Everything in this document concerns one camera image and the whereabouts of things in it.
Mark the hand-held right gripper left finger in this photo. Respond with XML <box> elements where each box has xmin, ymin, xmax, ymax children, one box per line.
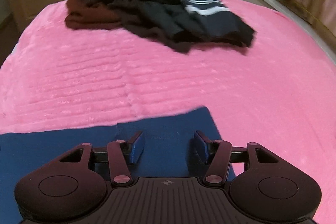
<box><xmin>59</xmin><ymin>131</ymin><xmax>145</xmax><ymax>187</ymax></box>

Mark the dark blue garment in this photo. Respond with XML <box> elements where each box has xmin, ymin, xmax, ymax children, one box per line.
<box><xmin>0</xmin><ymin>106</ymin><xmax>237</xmax><ymax>224</ymax></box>

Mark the black garment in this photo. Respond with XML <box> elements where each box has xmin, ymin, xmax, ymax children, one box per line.
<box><xmin>108</xmin><ymin>0</ymin><xmax>257</xmax><ymax>54</ymax></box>

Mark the pink ribbed blanket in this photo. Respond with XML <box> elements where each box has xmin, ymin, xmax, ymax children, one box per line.
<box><xmin>0</xmin><ymin>0</ymin><xmax>336</xmax><ymax>224</ymax></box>

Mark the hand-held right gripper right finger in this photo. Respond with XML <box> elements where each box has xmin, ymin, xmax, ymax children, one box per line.
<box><xmin>193</xmin><ymin>130</ymin><xmax>279</xmax><ymax>185</ymax></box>

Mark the white window ledge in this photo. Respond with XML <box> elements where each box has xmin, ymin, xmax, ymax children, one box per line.
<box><xmin>245</xmin><ymin>0</ymin><xmax>336</xmax><ymax>56</ymax></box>

